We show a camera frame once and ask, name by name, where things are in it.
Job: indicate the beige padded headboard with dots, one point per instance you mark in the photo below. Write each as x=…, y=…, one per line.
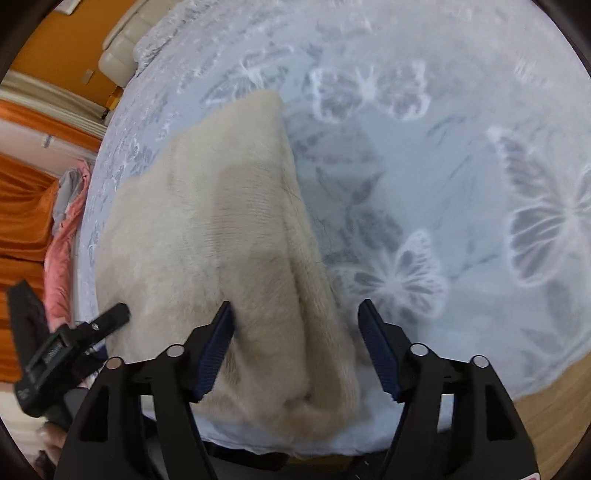
x=122, y=50

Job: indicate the butterfly print bedspread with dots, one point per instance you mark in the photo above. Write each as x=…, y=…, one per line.
x=438, y=184

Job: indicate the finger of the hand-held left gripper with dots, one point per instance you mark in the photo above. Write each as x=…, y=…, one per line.
x=111, y=319

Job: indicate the grey cloth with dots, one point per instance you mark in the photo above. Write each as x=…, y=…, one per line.
x=67, y=194

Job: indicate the white window frame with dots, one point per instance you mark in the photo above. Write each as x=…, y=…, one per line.
x=51, y=99

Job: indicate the orange curtain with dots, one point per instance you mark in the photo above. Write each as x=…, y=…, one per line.
x=23, y=207

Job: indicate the person's left hand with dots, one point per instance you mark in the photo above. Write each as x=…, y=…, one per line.
x=48, y=436

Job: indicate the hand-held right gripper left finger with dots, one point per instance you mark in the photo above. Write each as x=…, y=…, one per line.
x=214, y=355

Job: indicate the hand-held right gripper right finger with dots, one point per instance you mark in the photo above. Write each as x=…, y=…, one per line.
x=376, y=346

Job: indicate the pink blanket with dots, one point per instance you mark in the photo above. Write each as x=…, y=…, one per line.
x=57, y=277

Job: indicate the cream sweater with black hearts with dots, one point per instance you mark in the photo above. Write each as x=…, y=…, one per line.
x=207, y=254

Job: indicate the white wall outlet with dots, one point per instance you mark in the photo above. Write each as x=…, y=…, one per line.
x=89, y=75

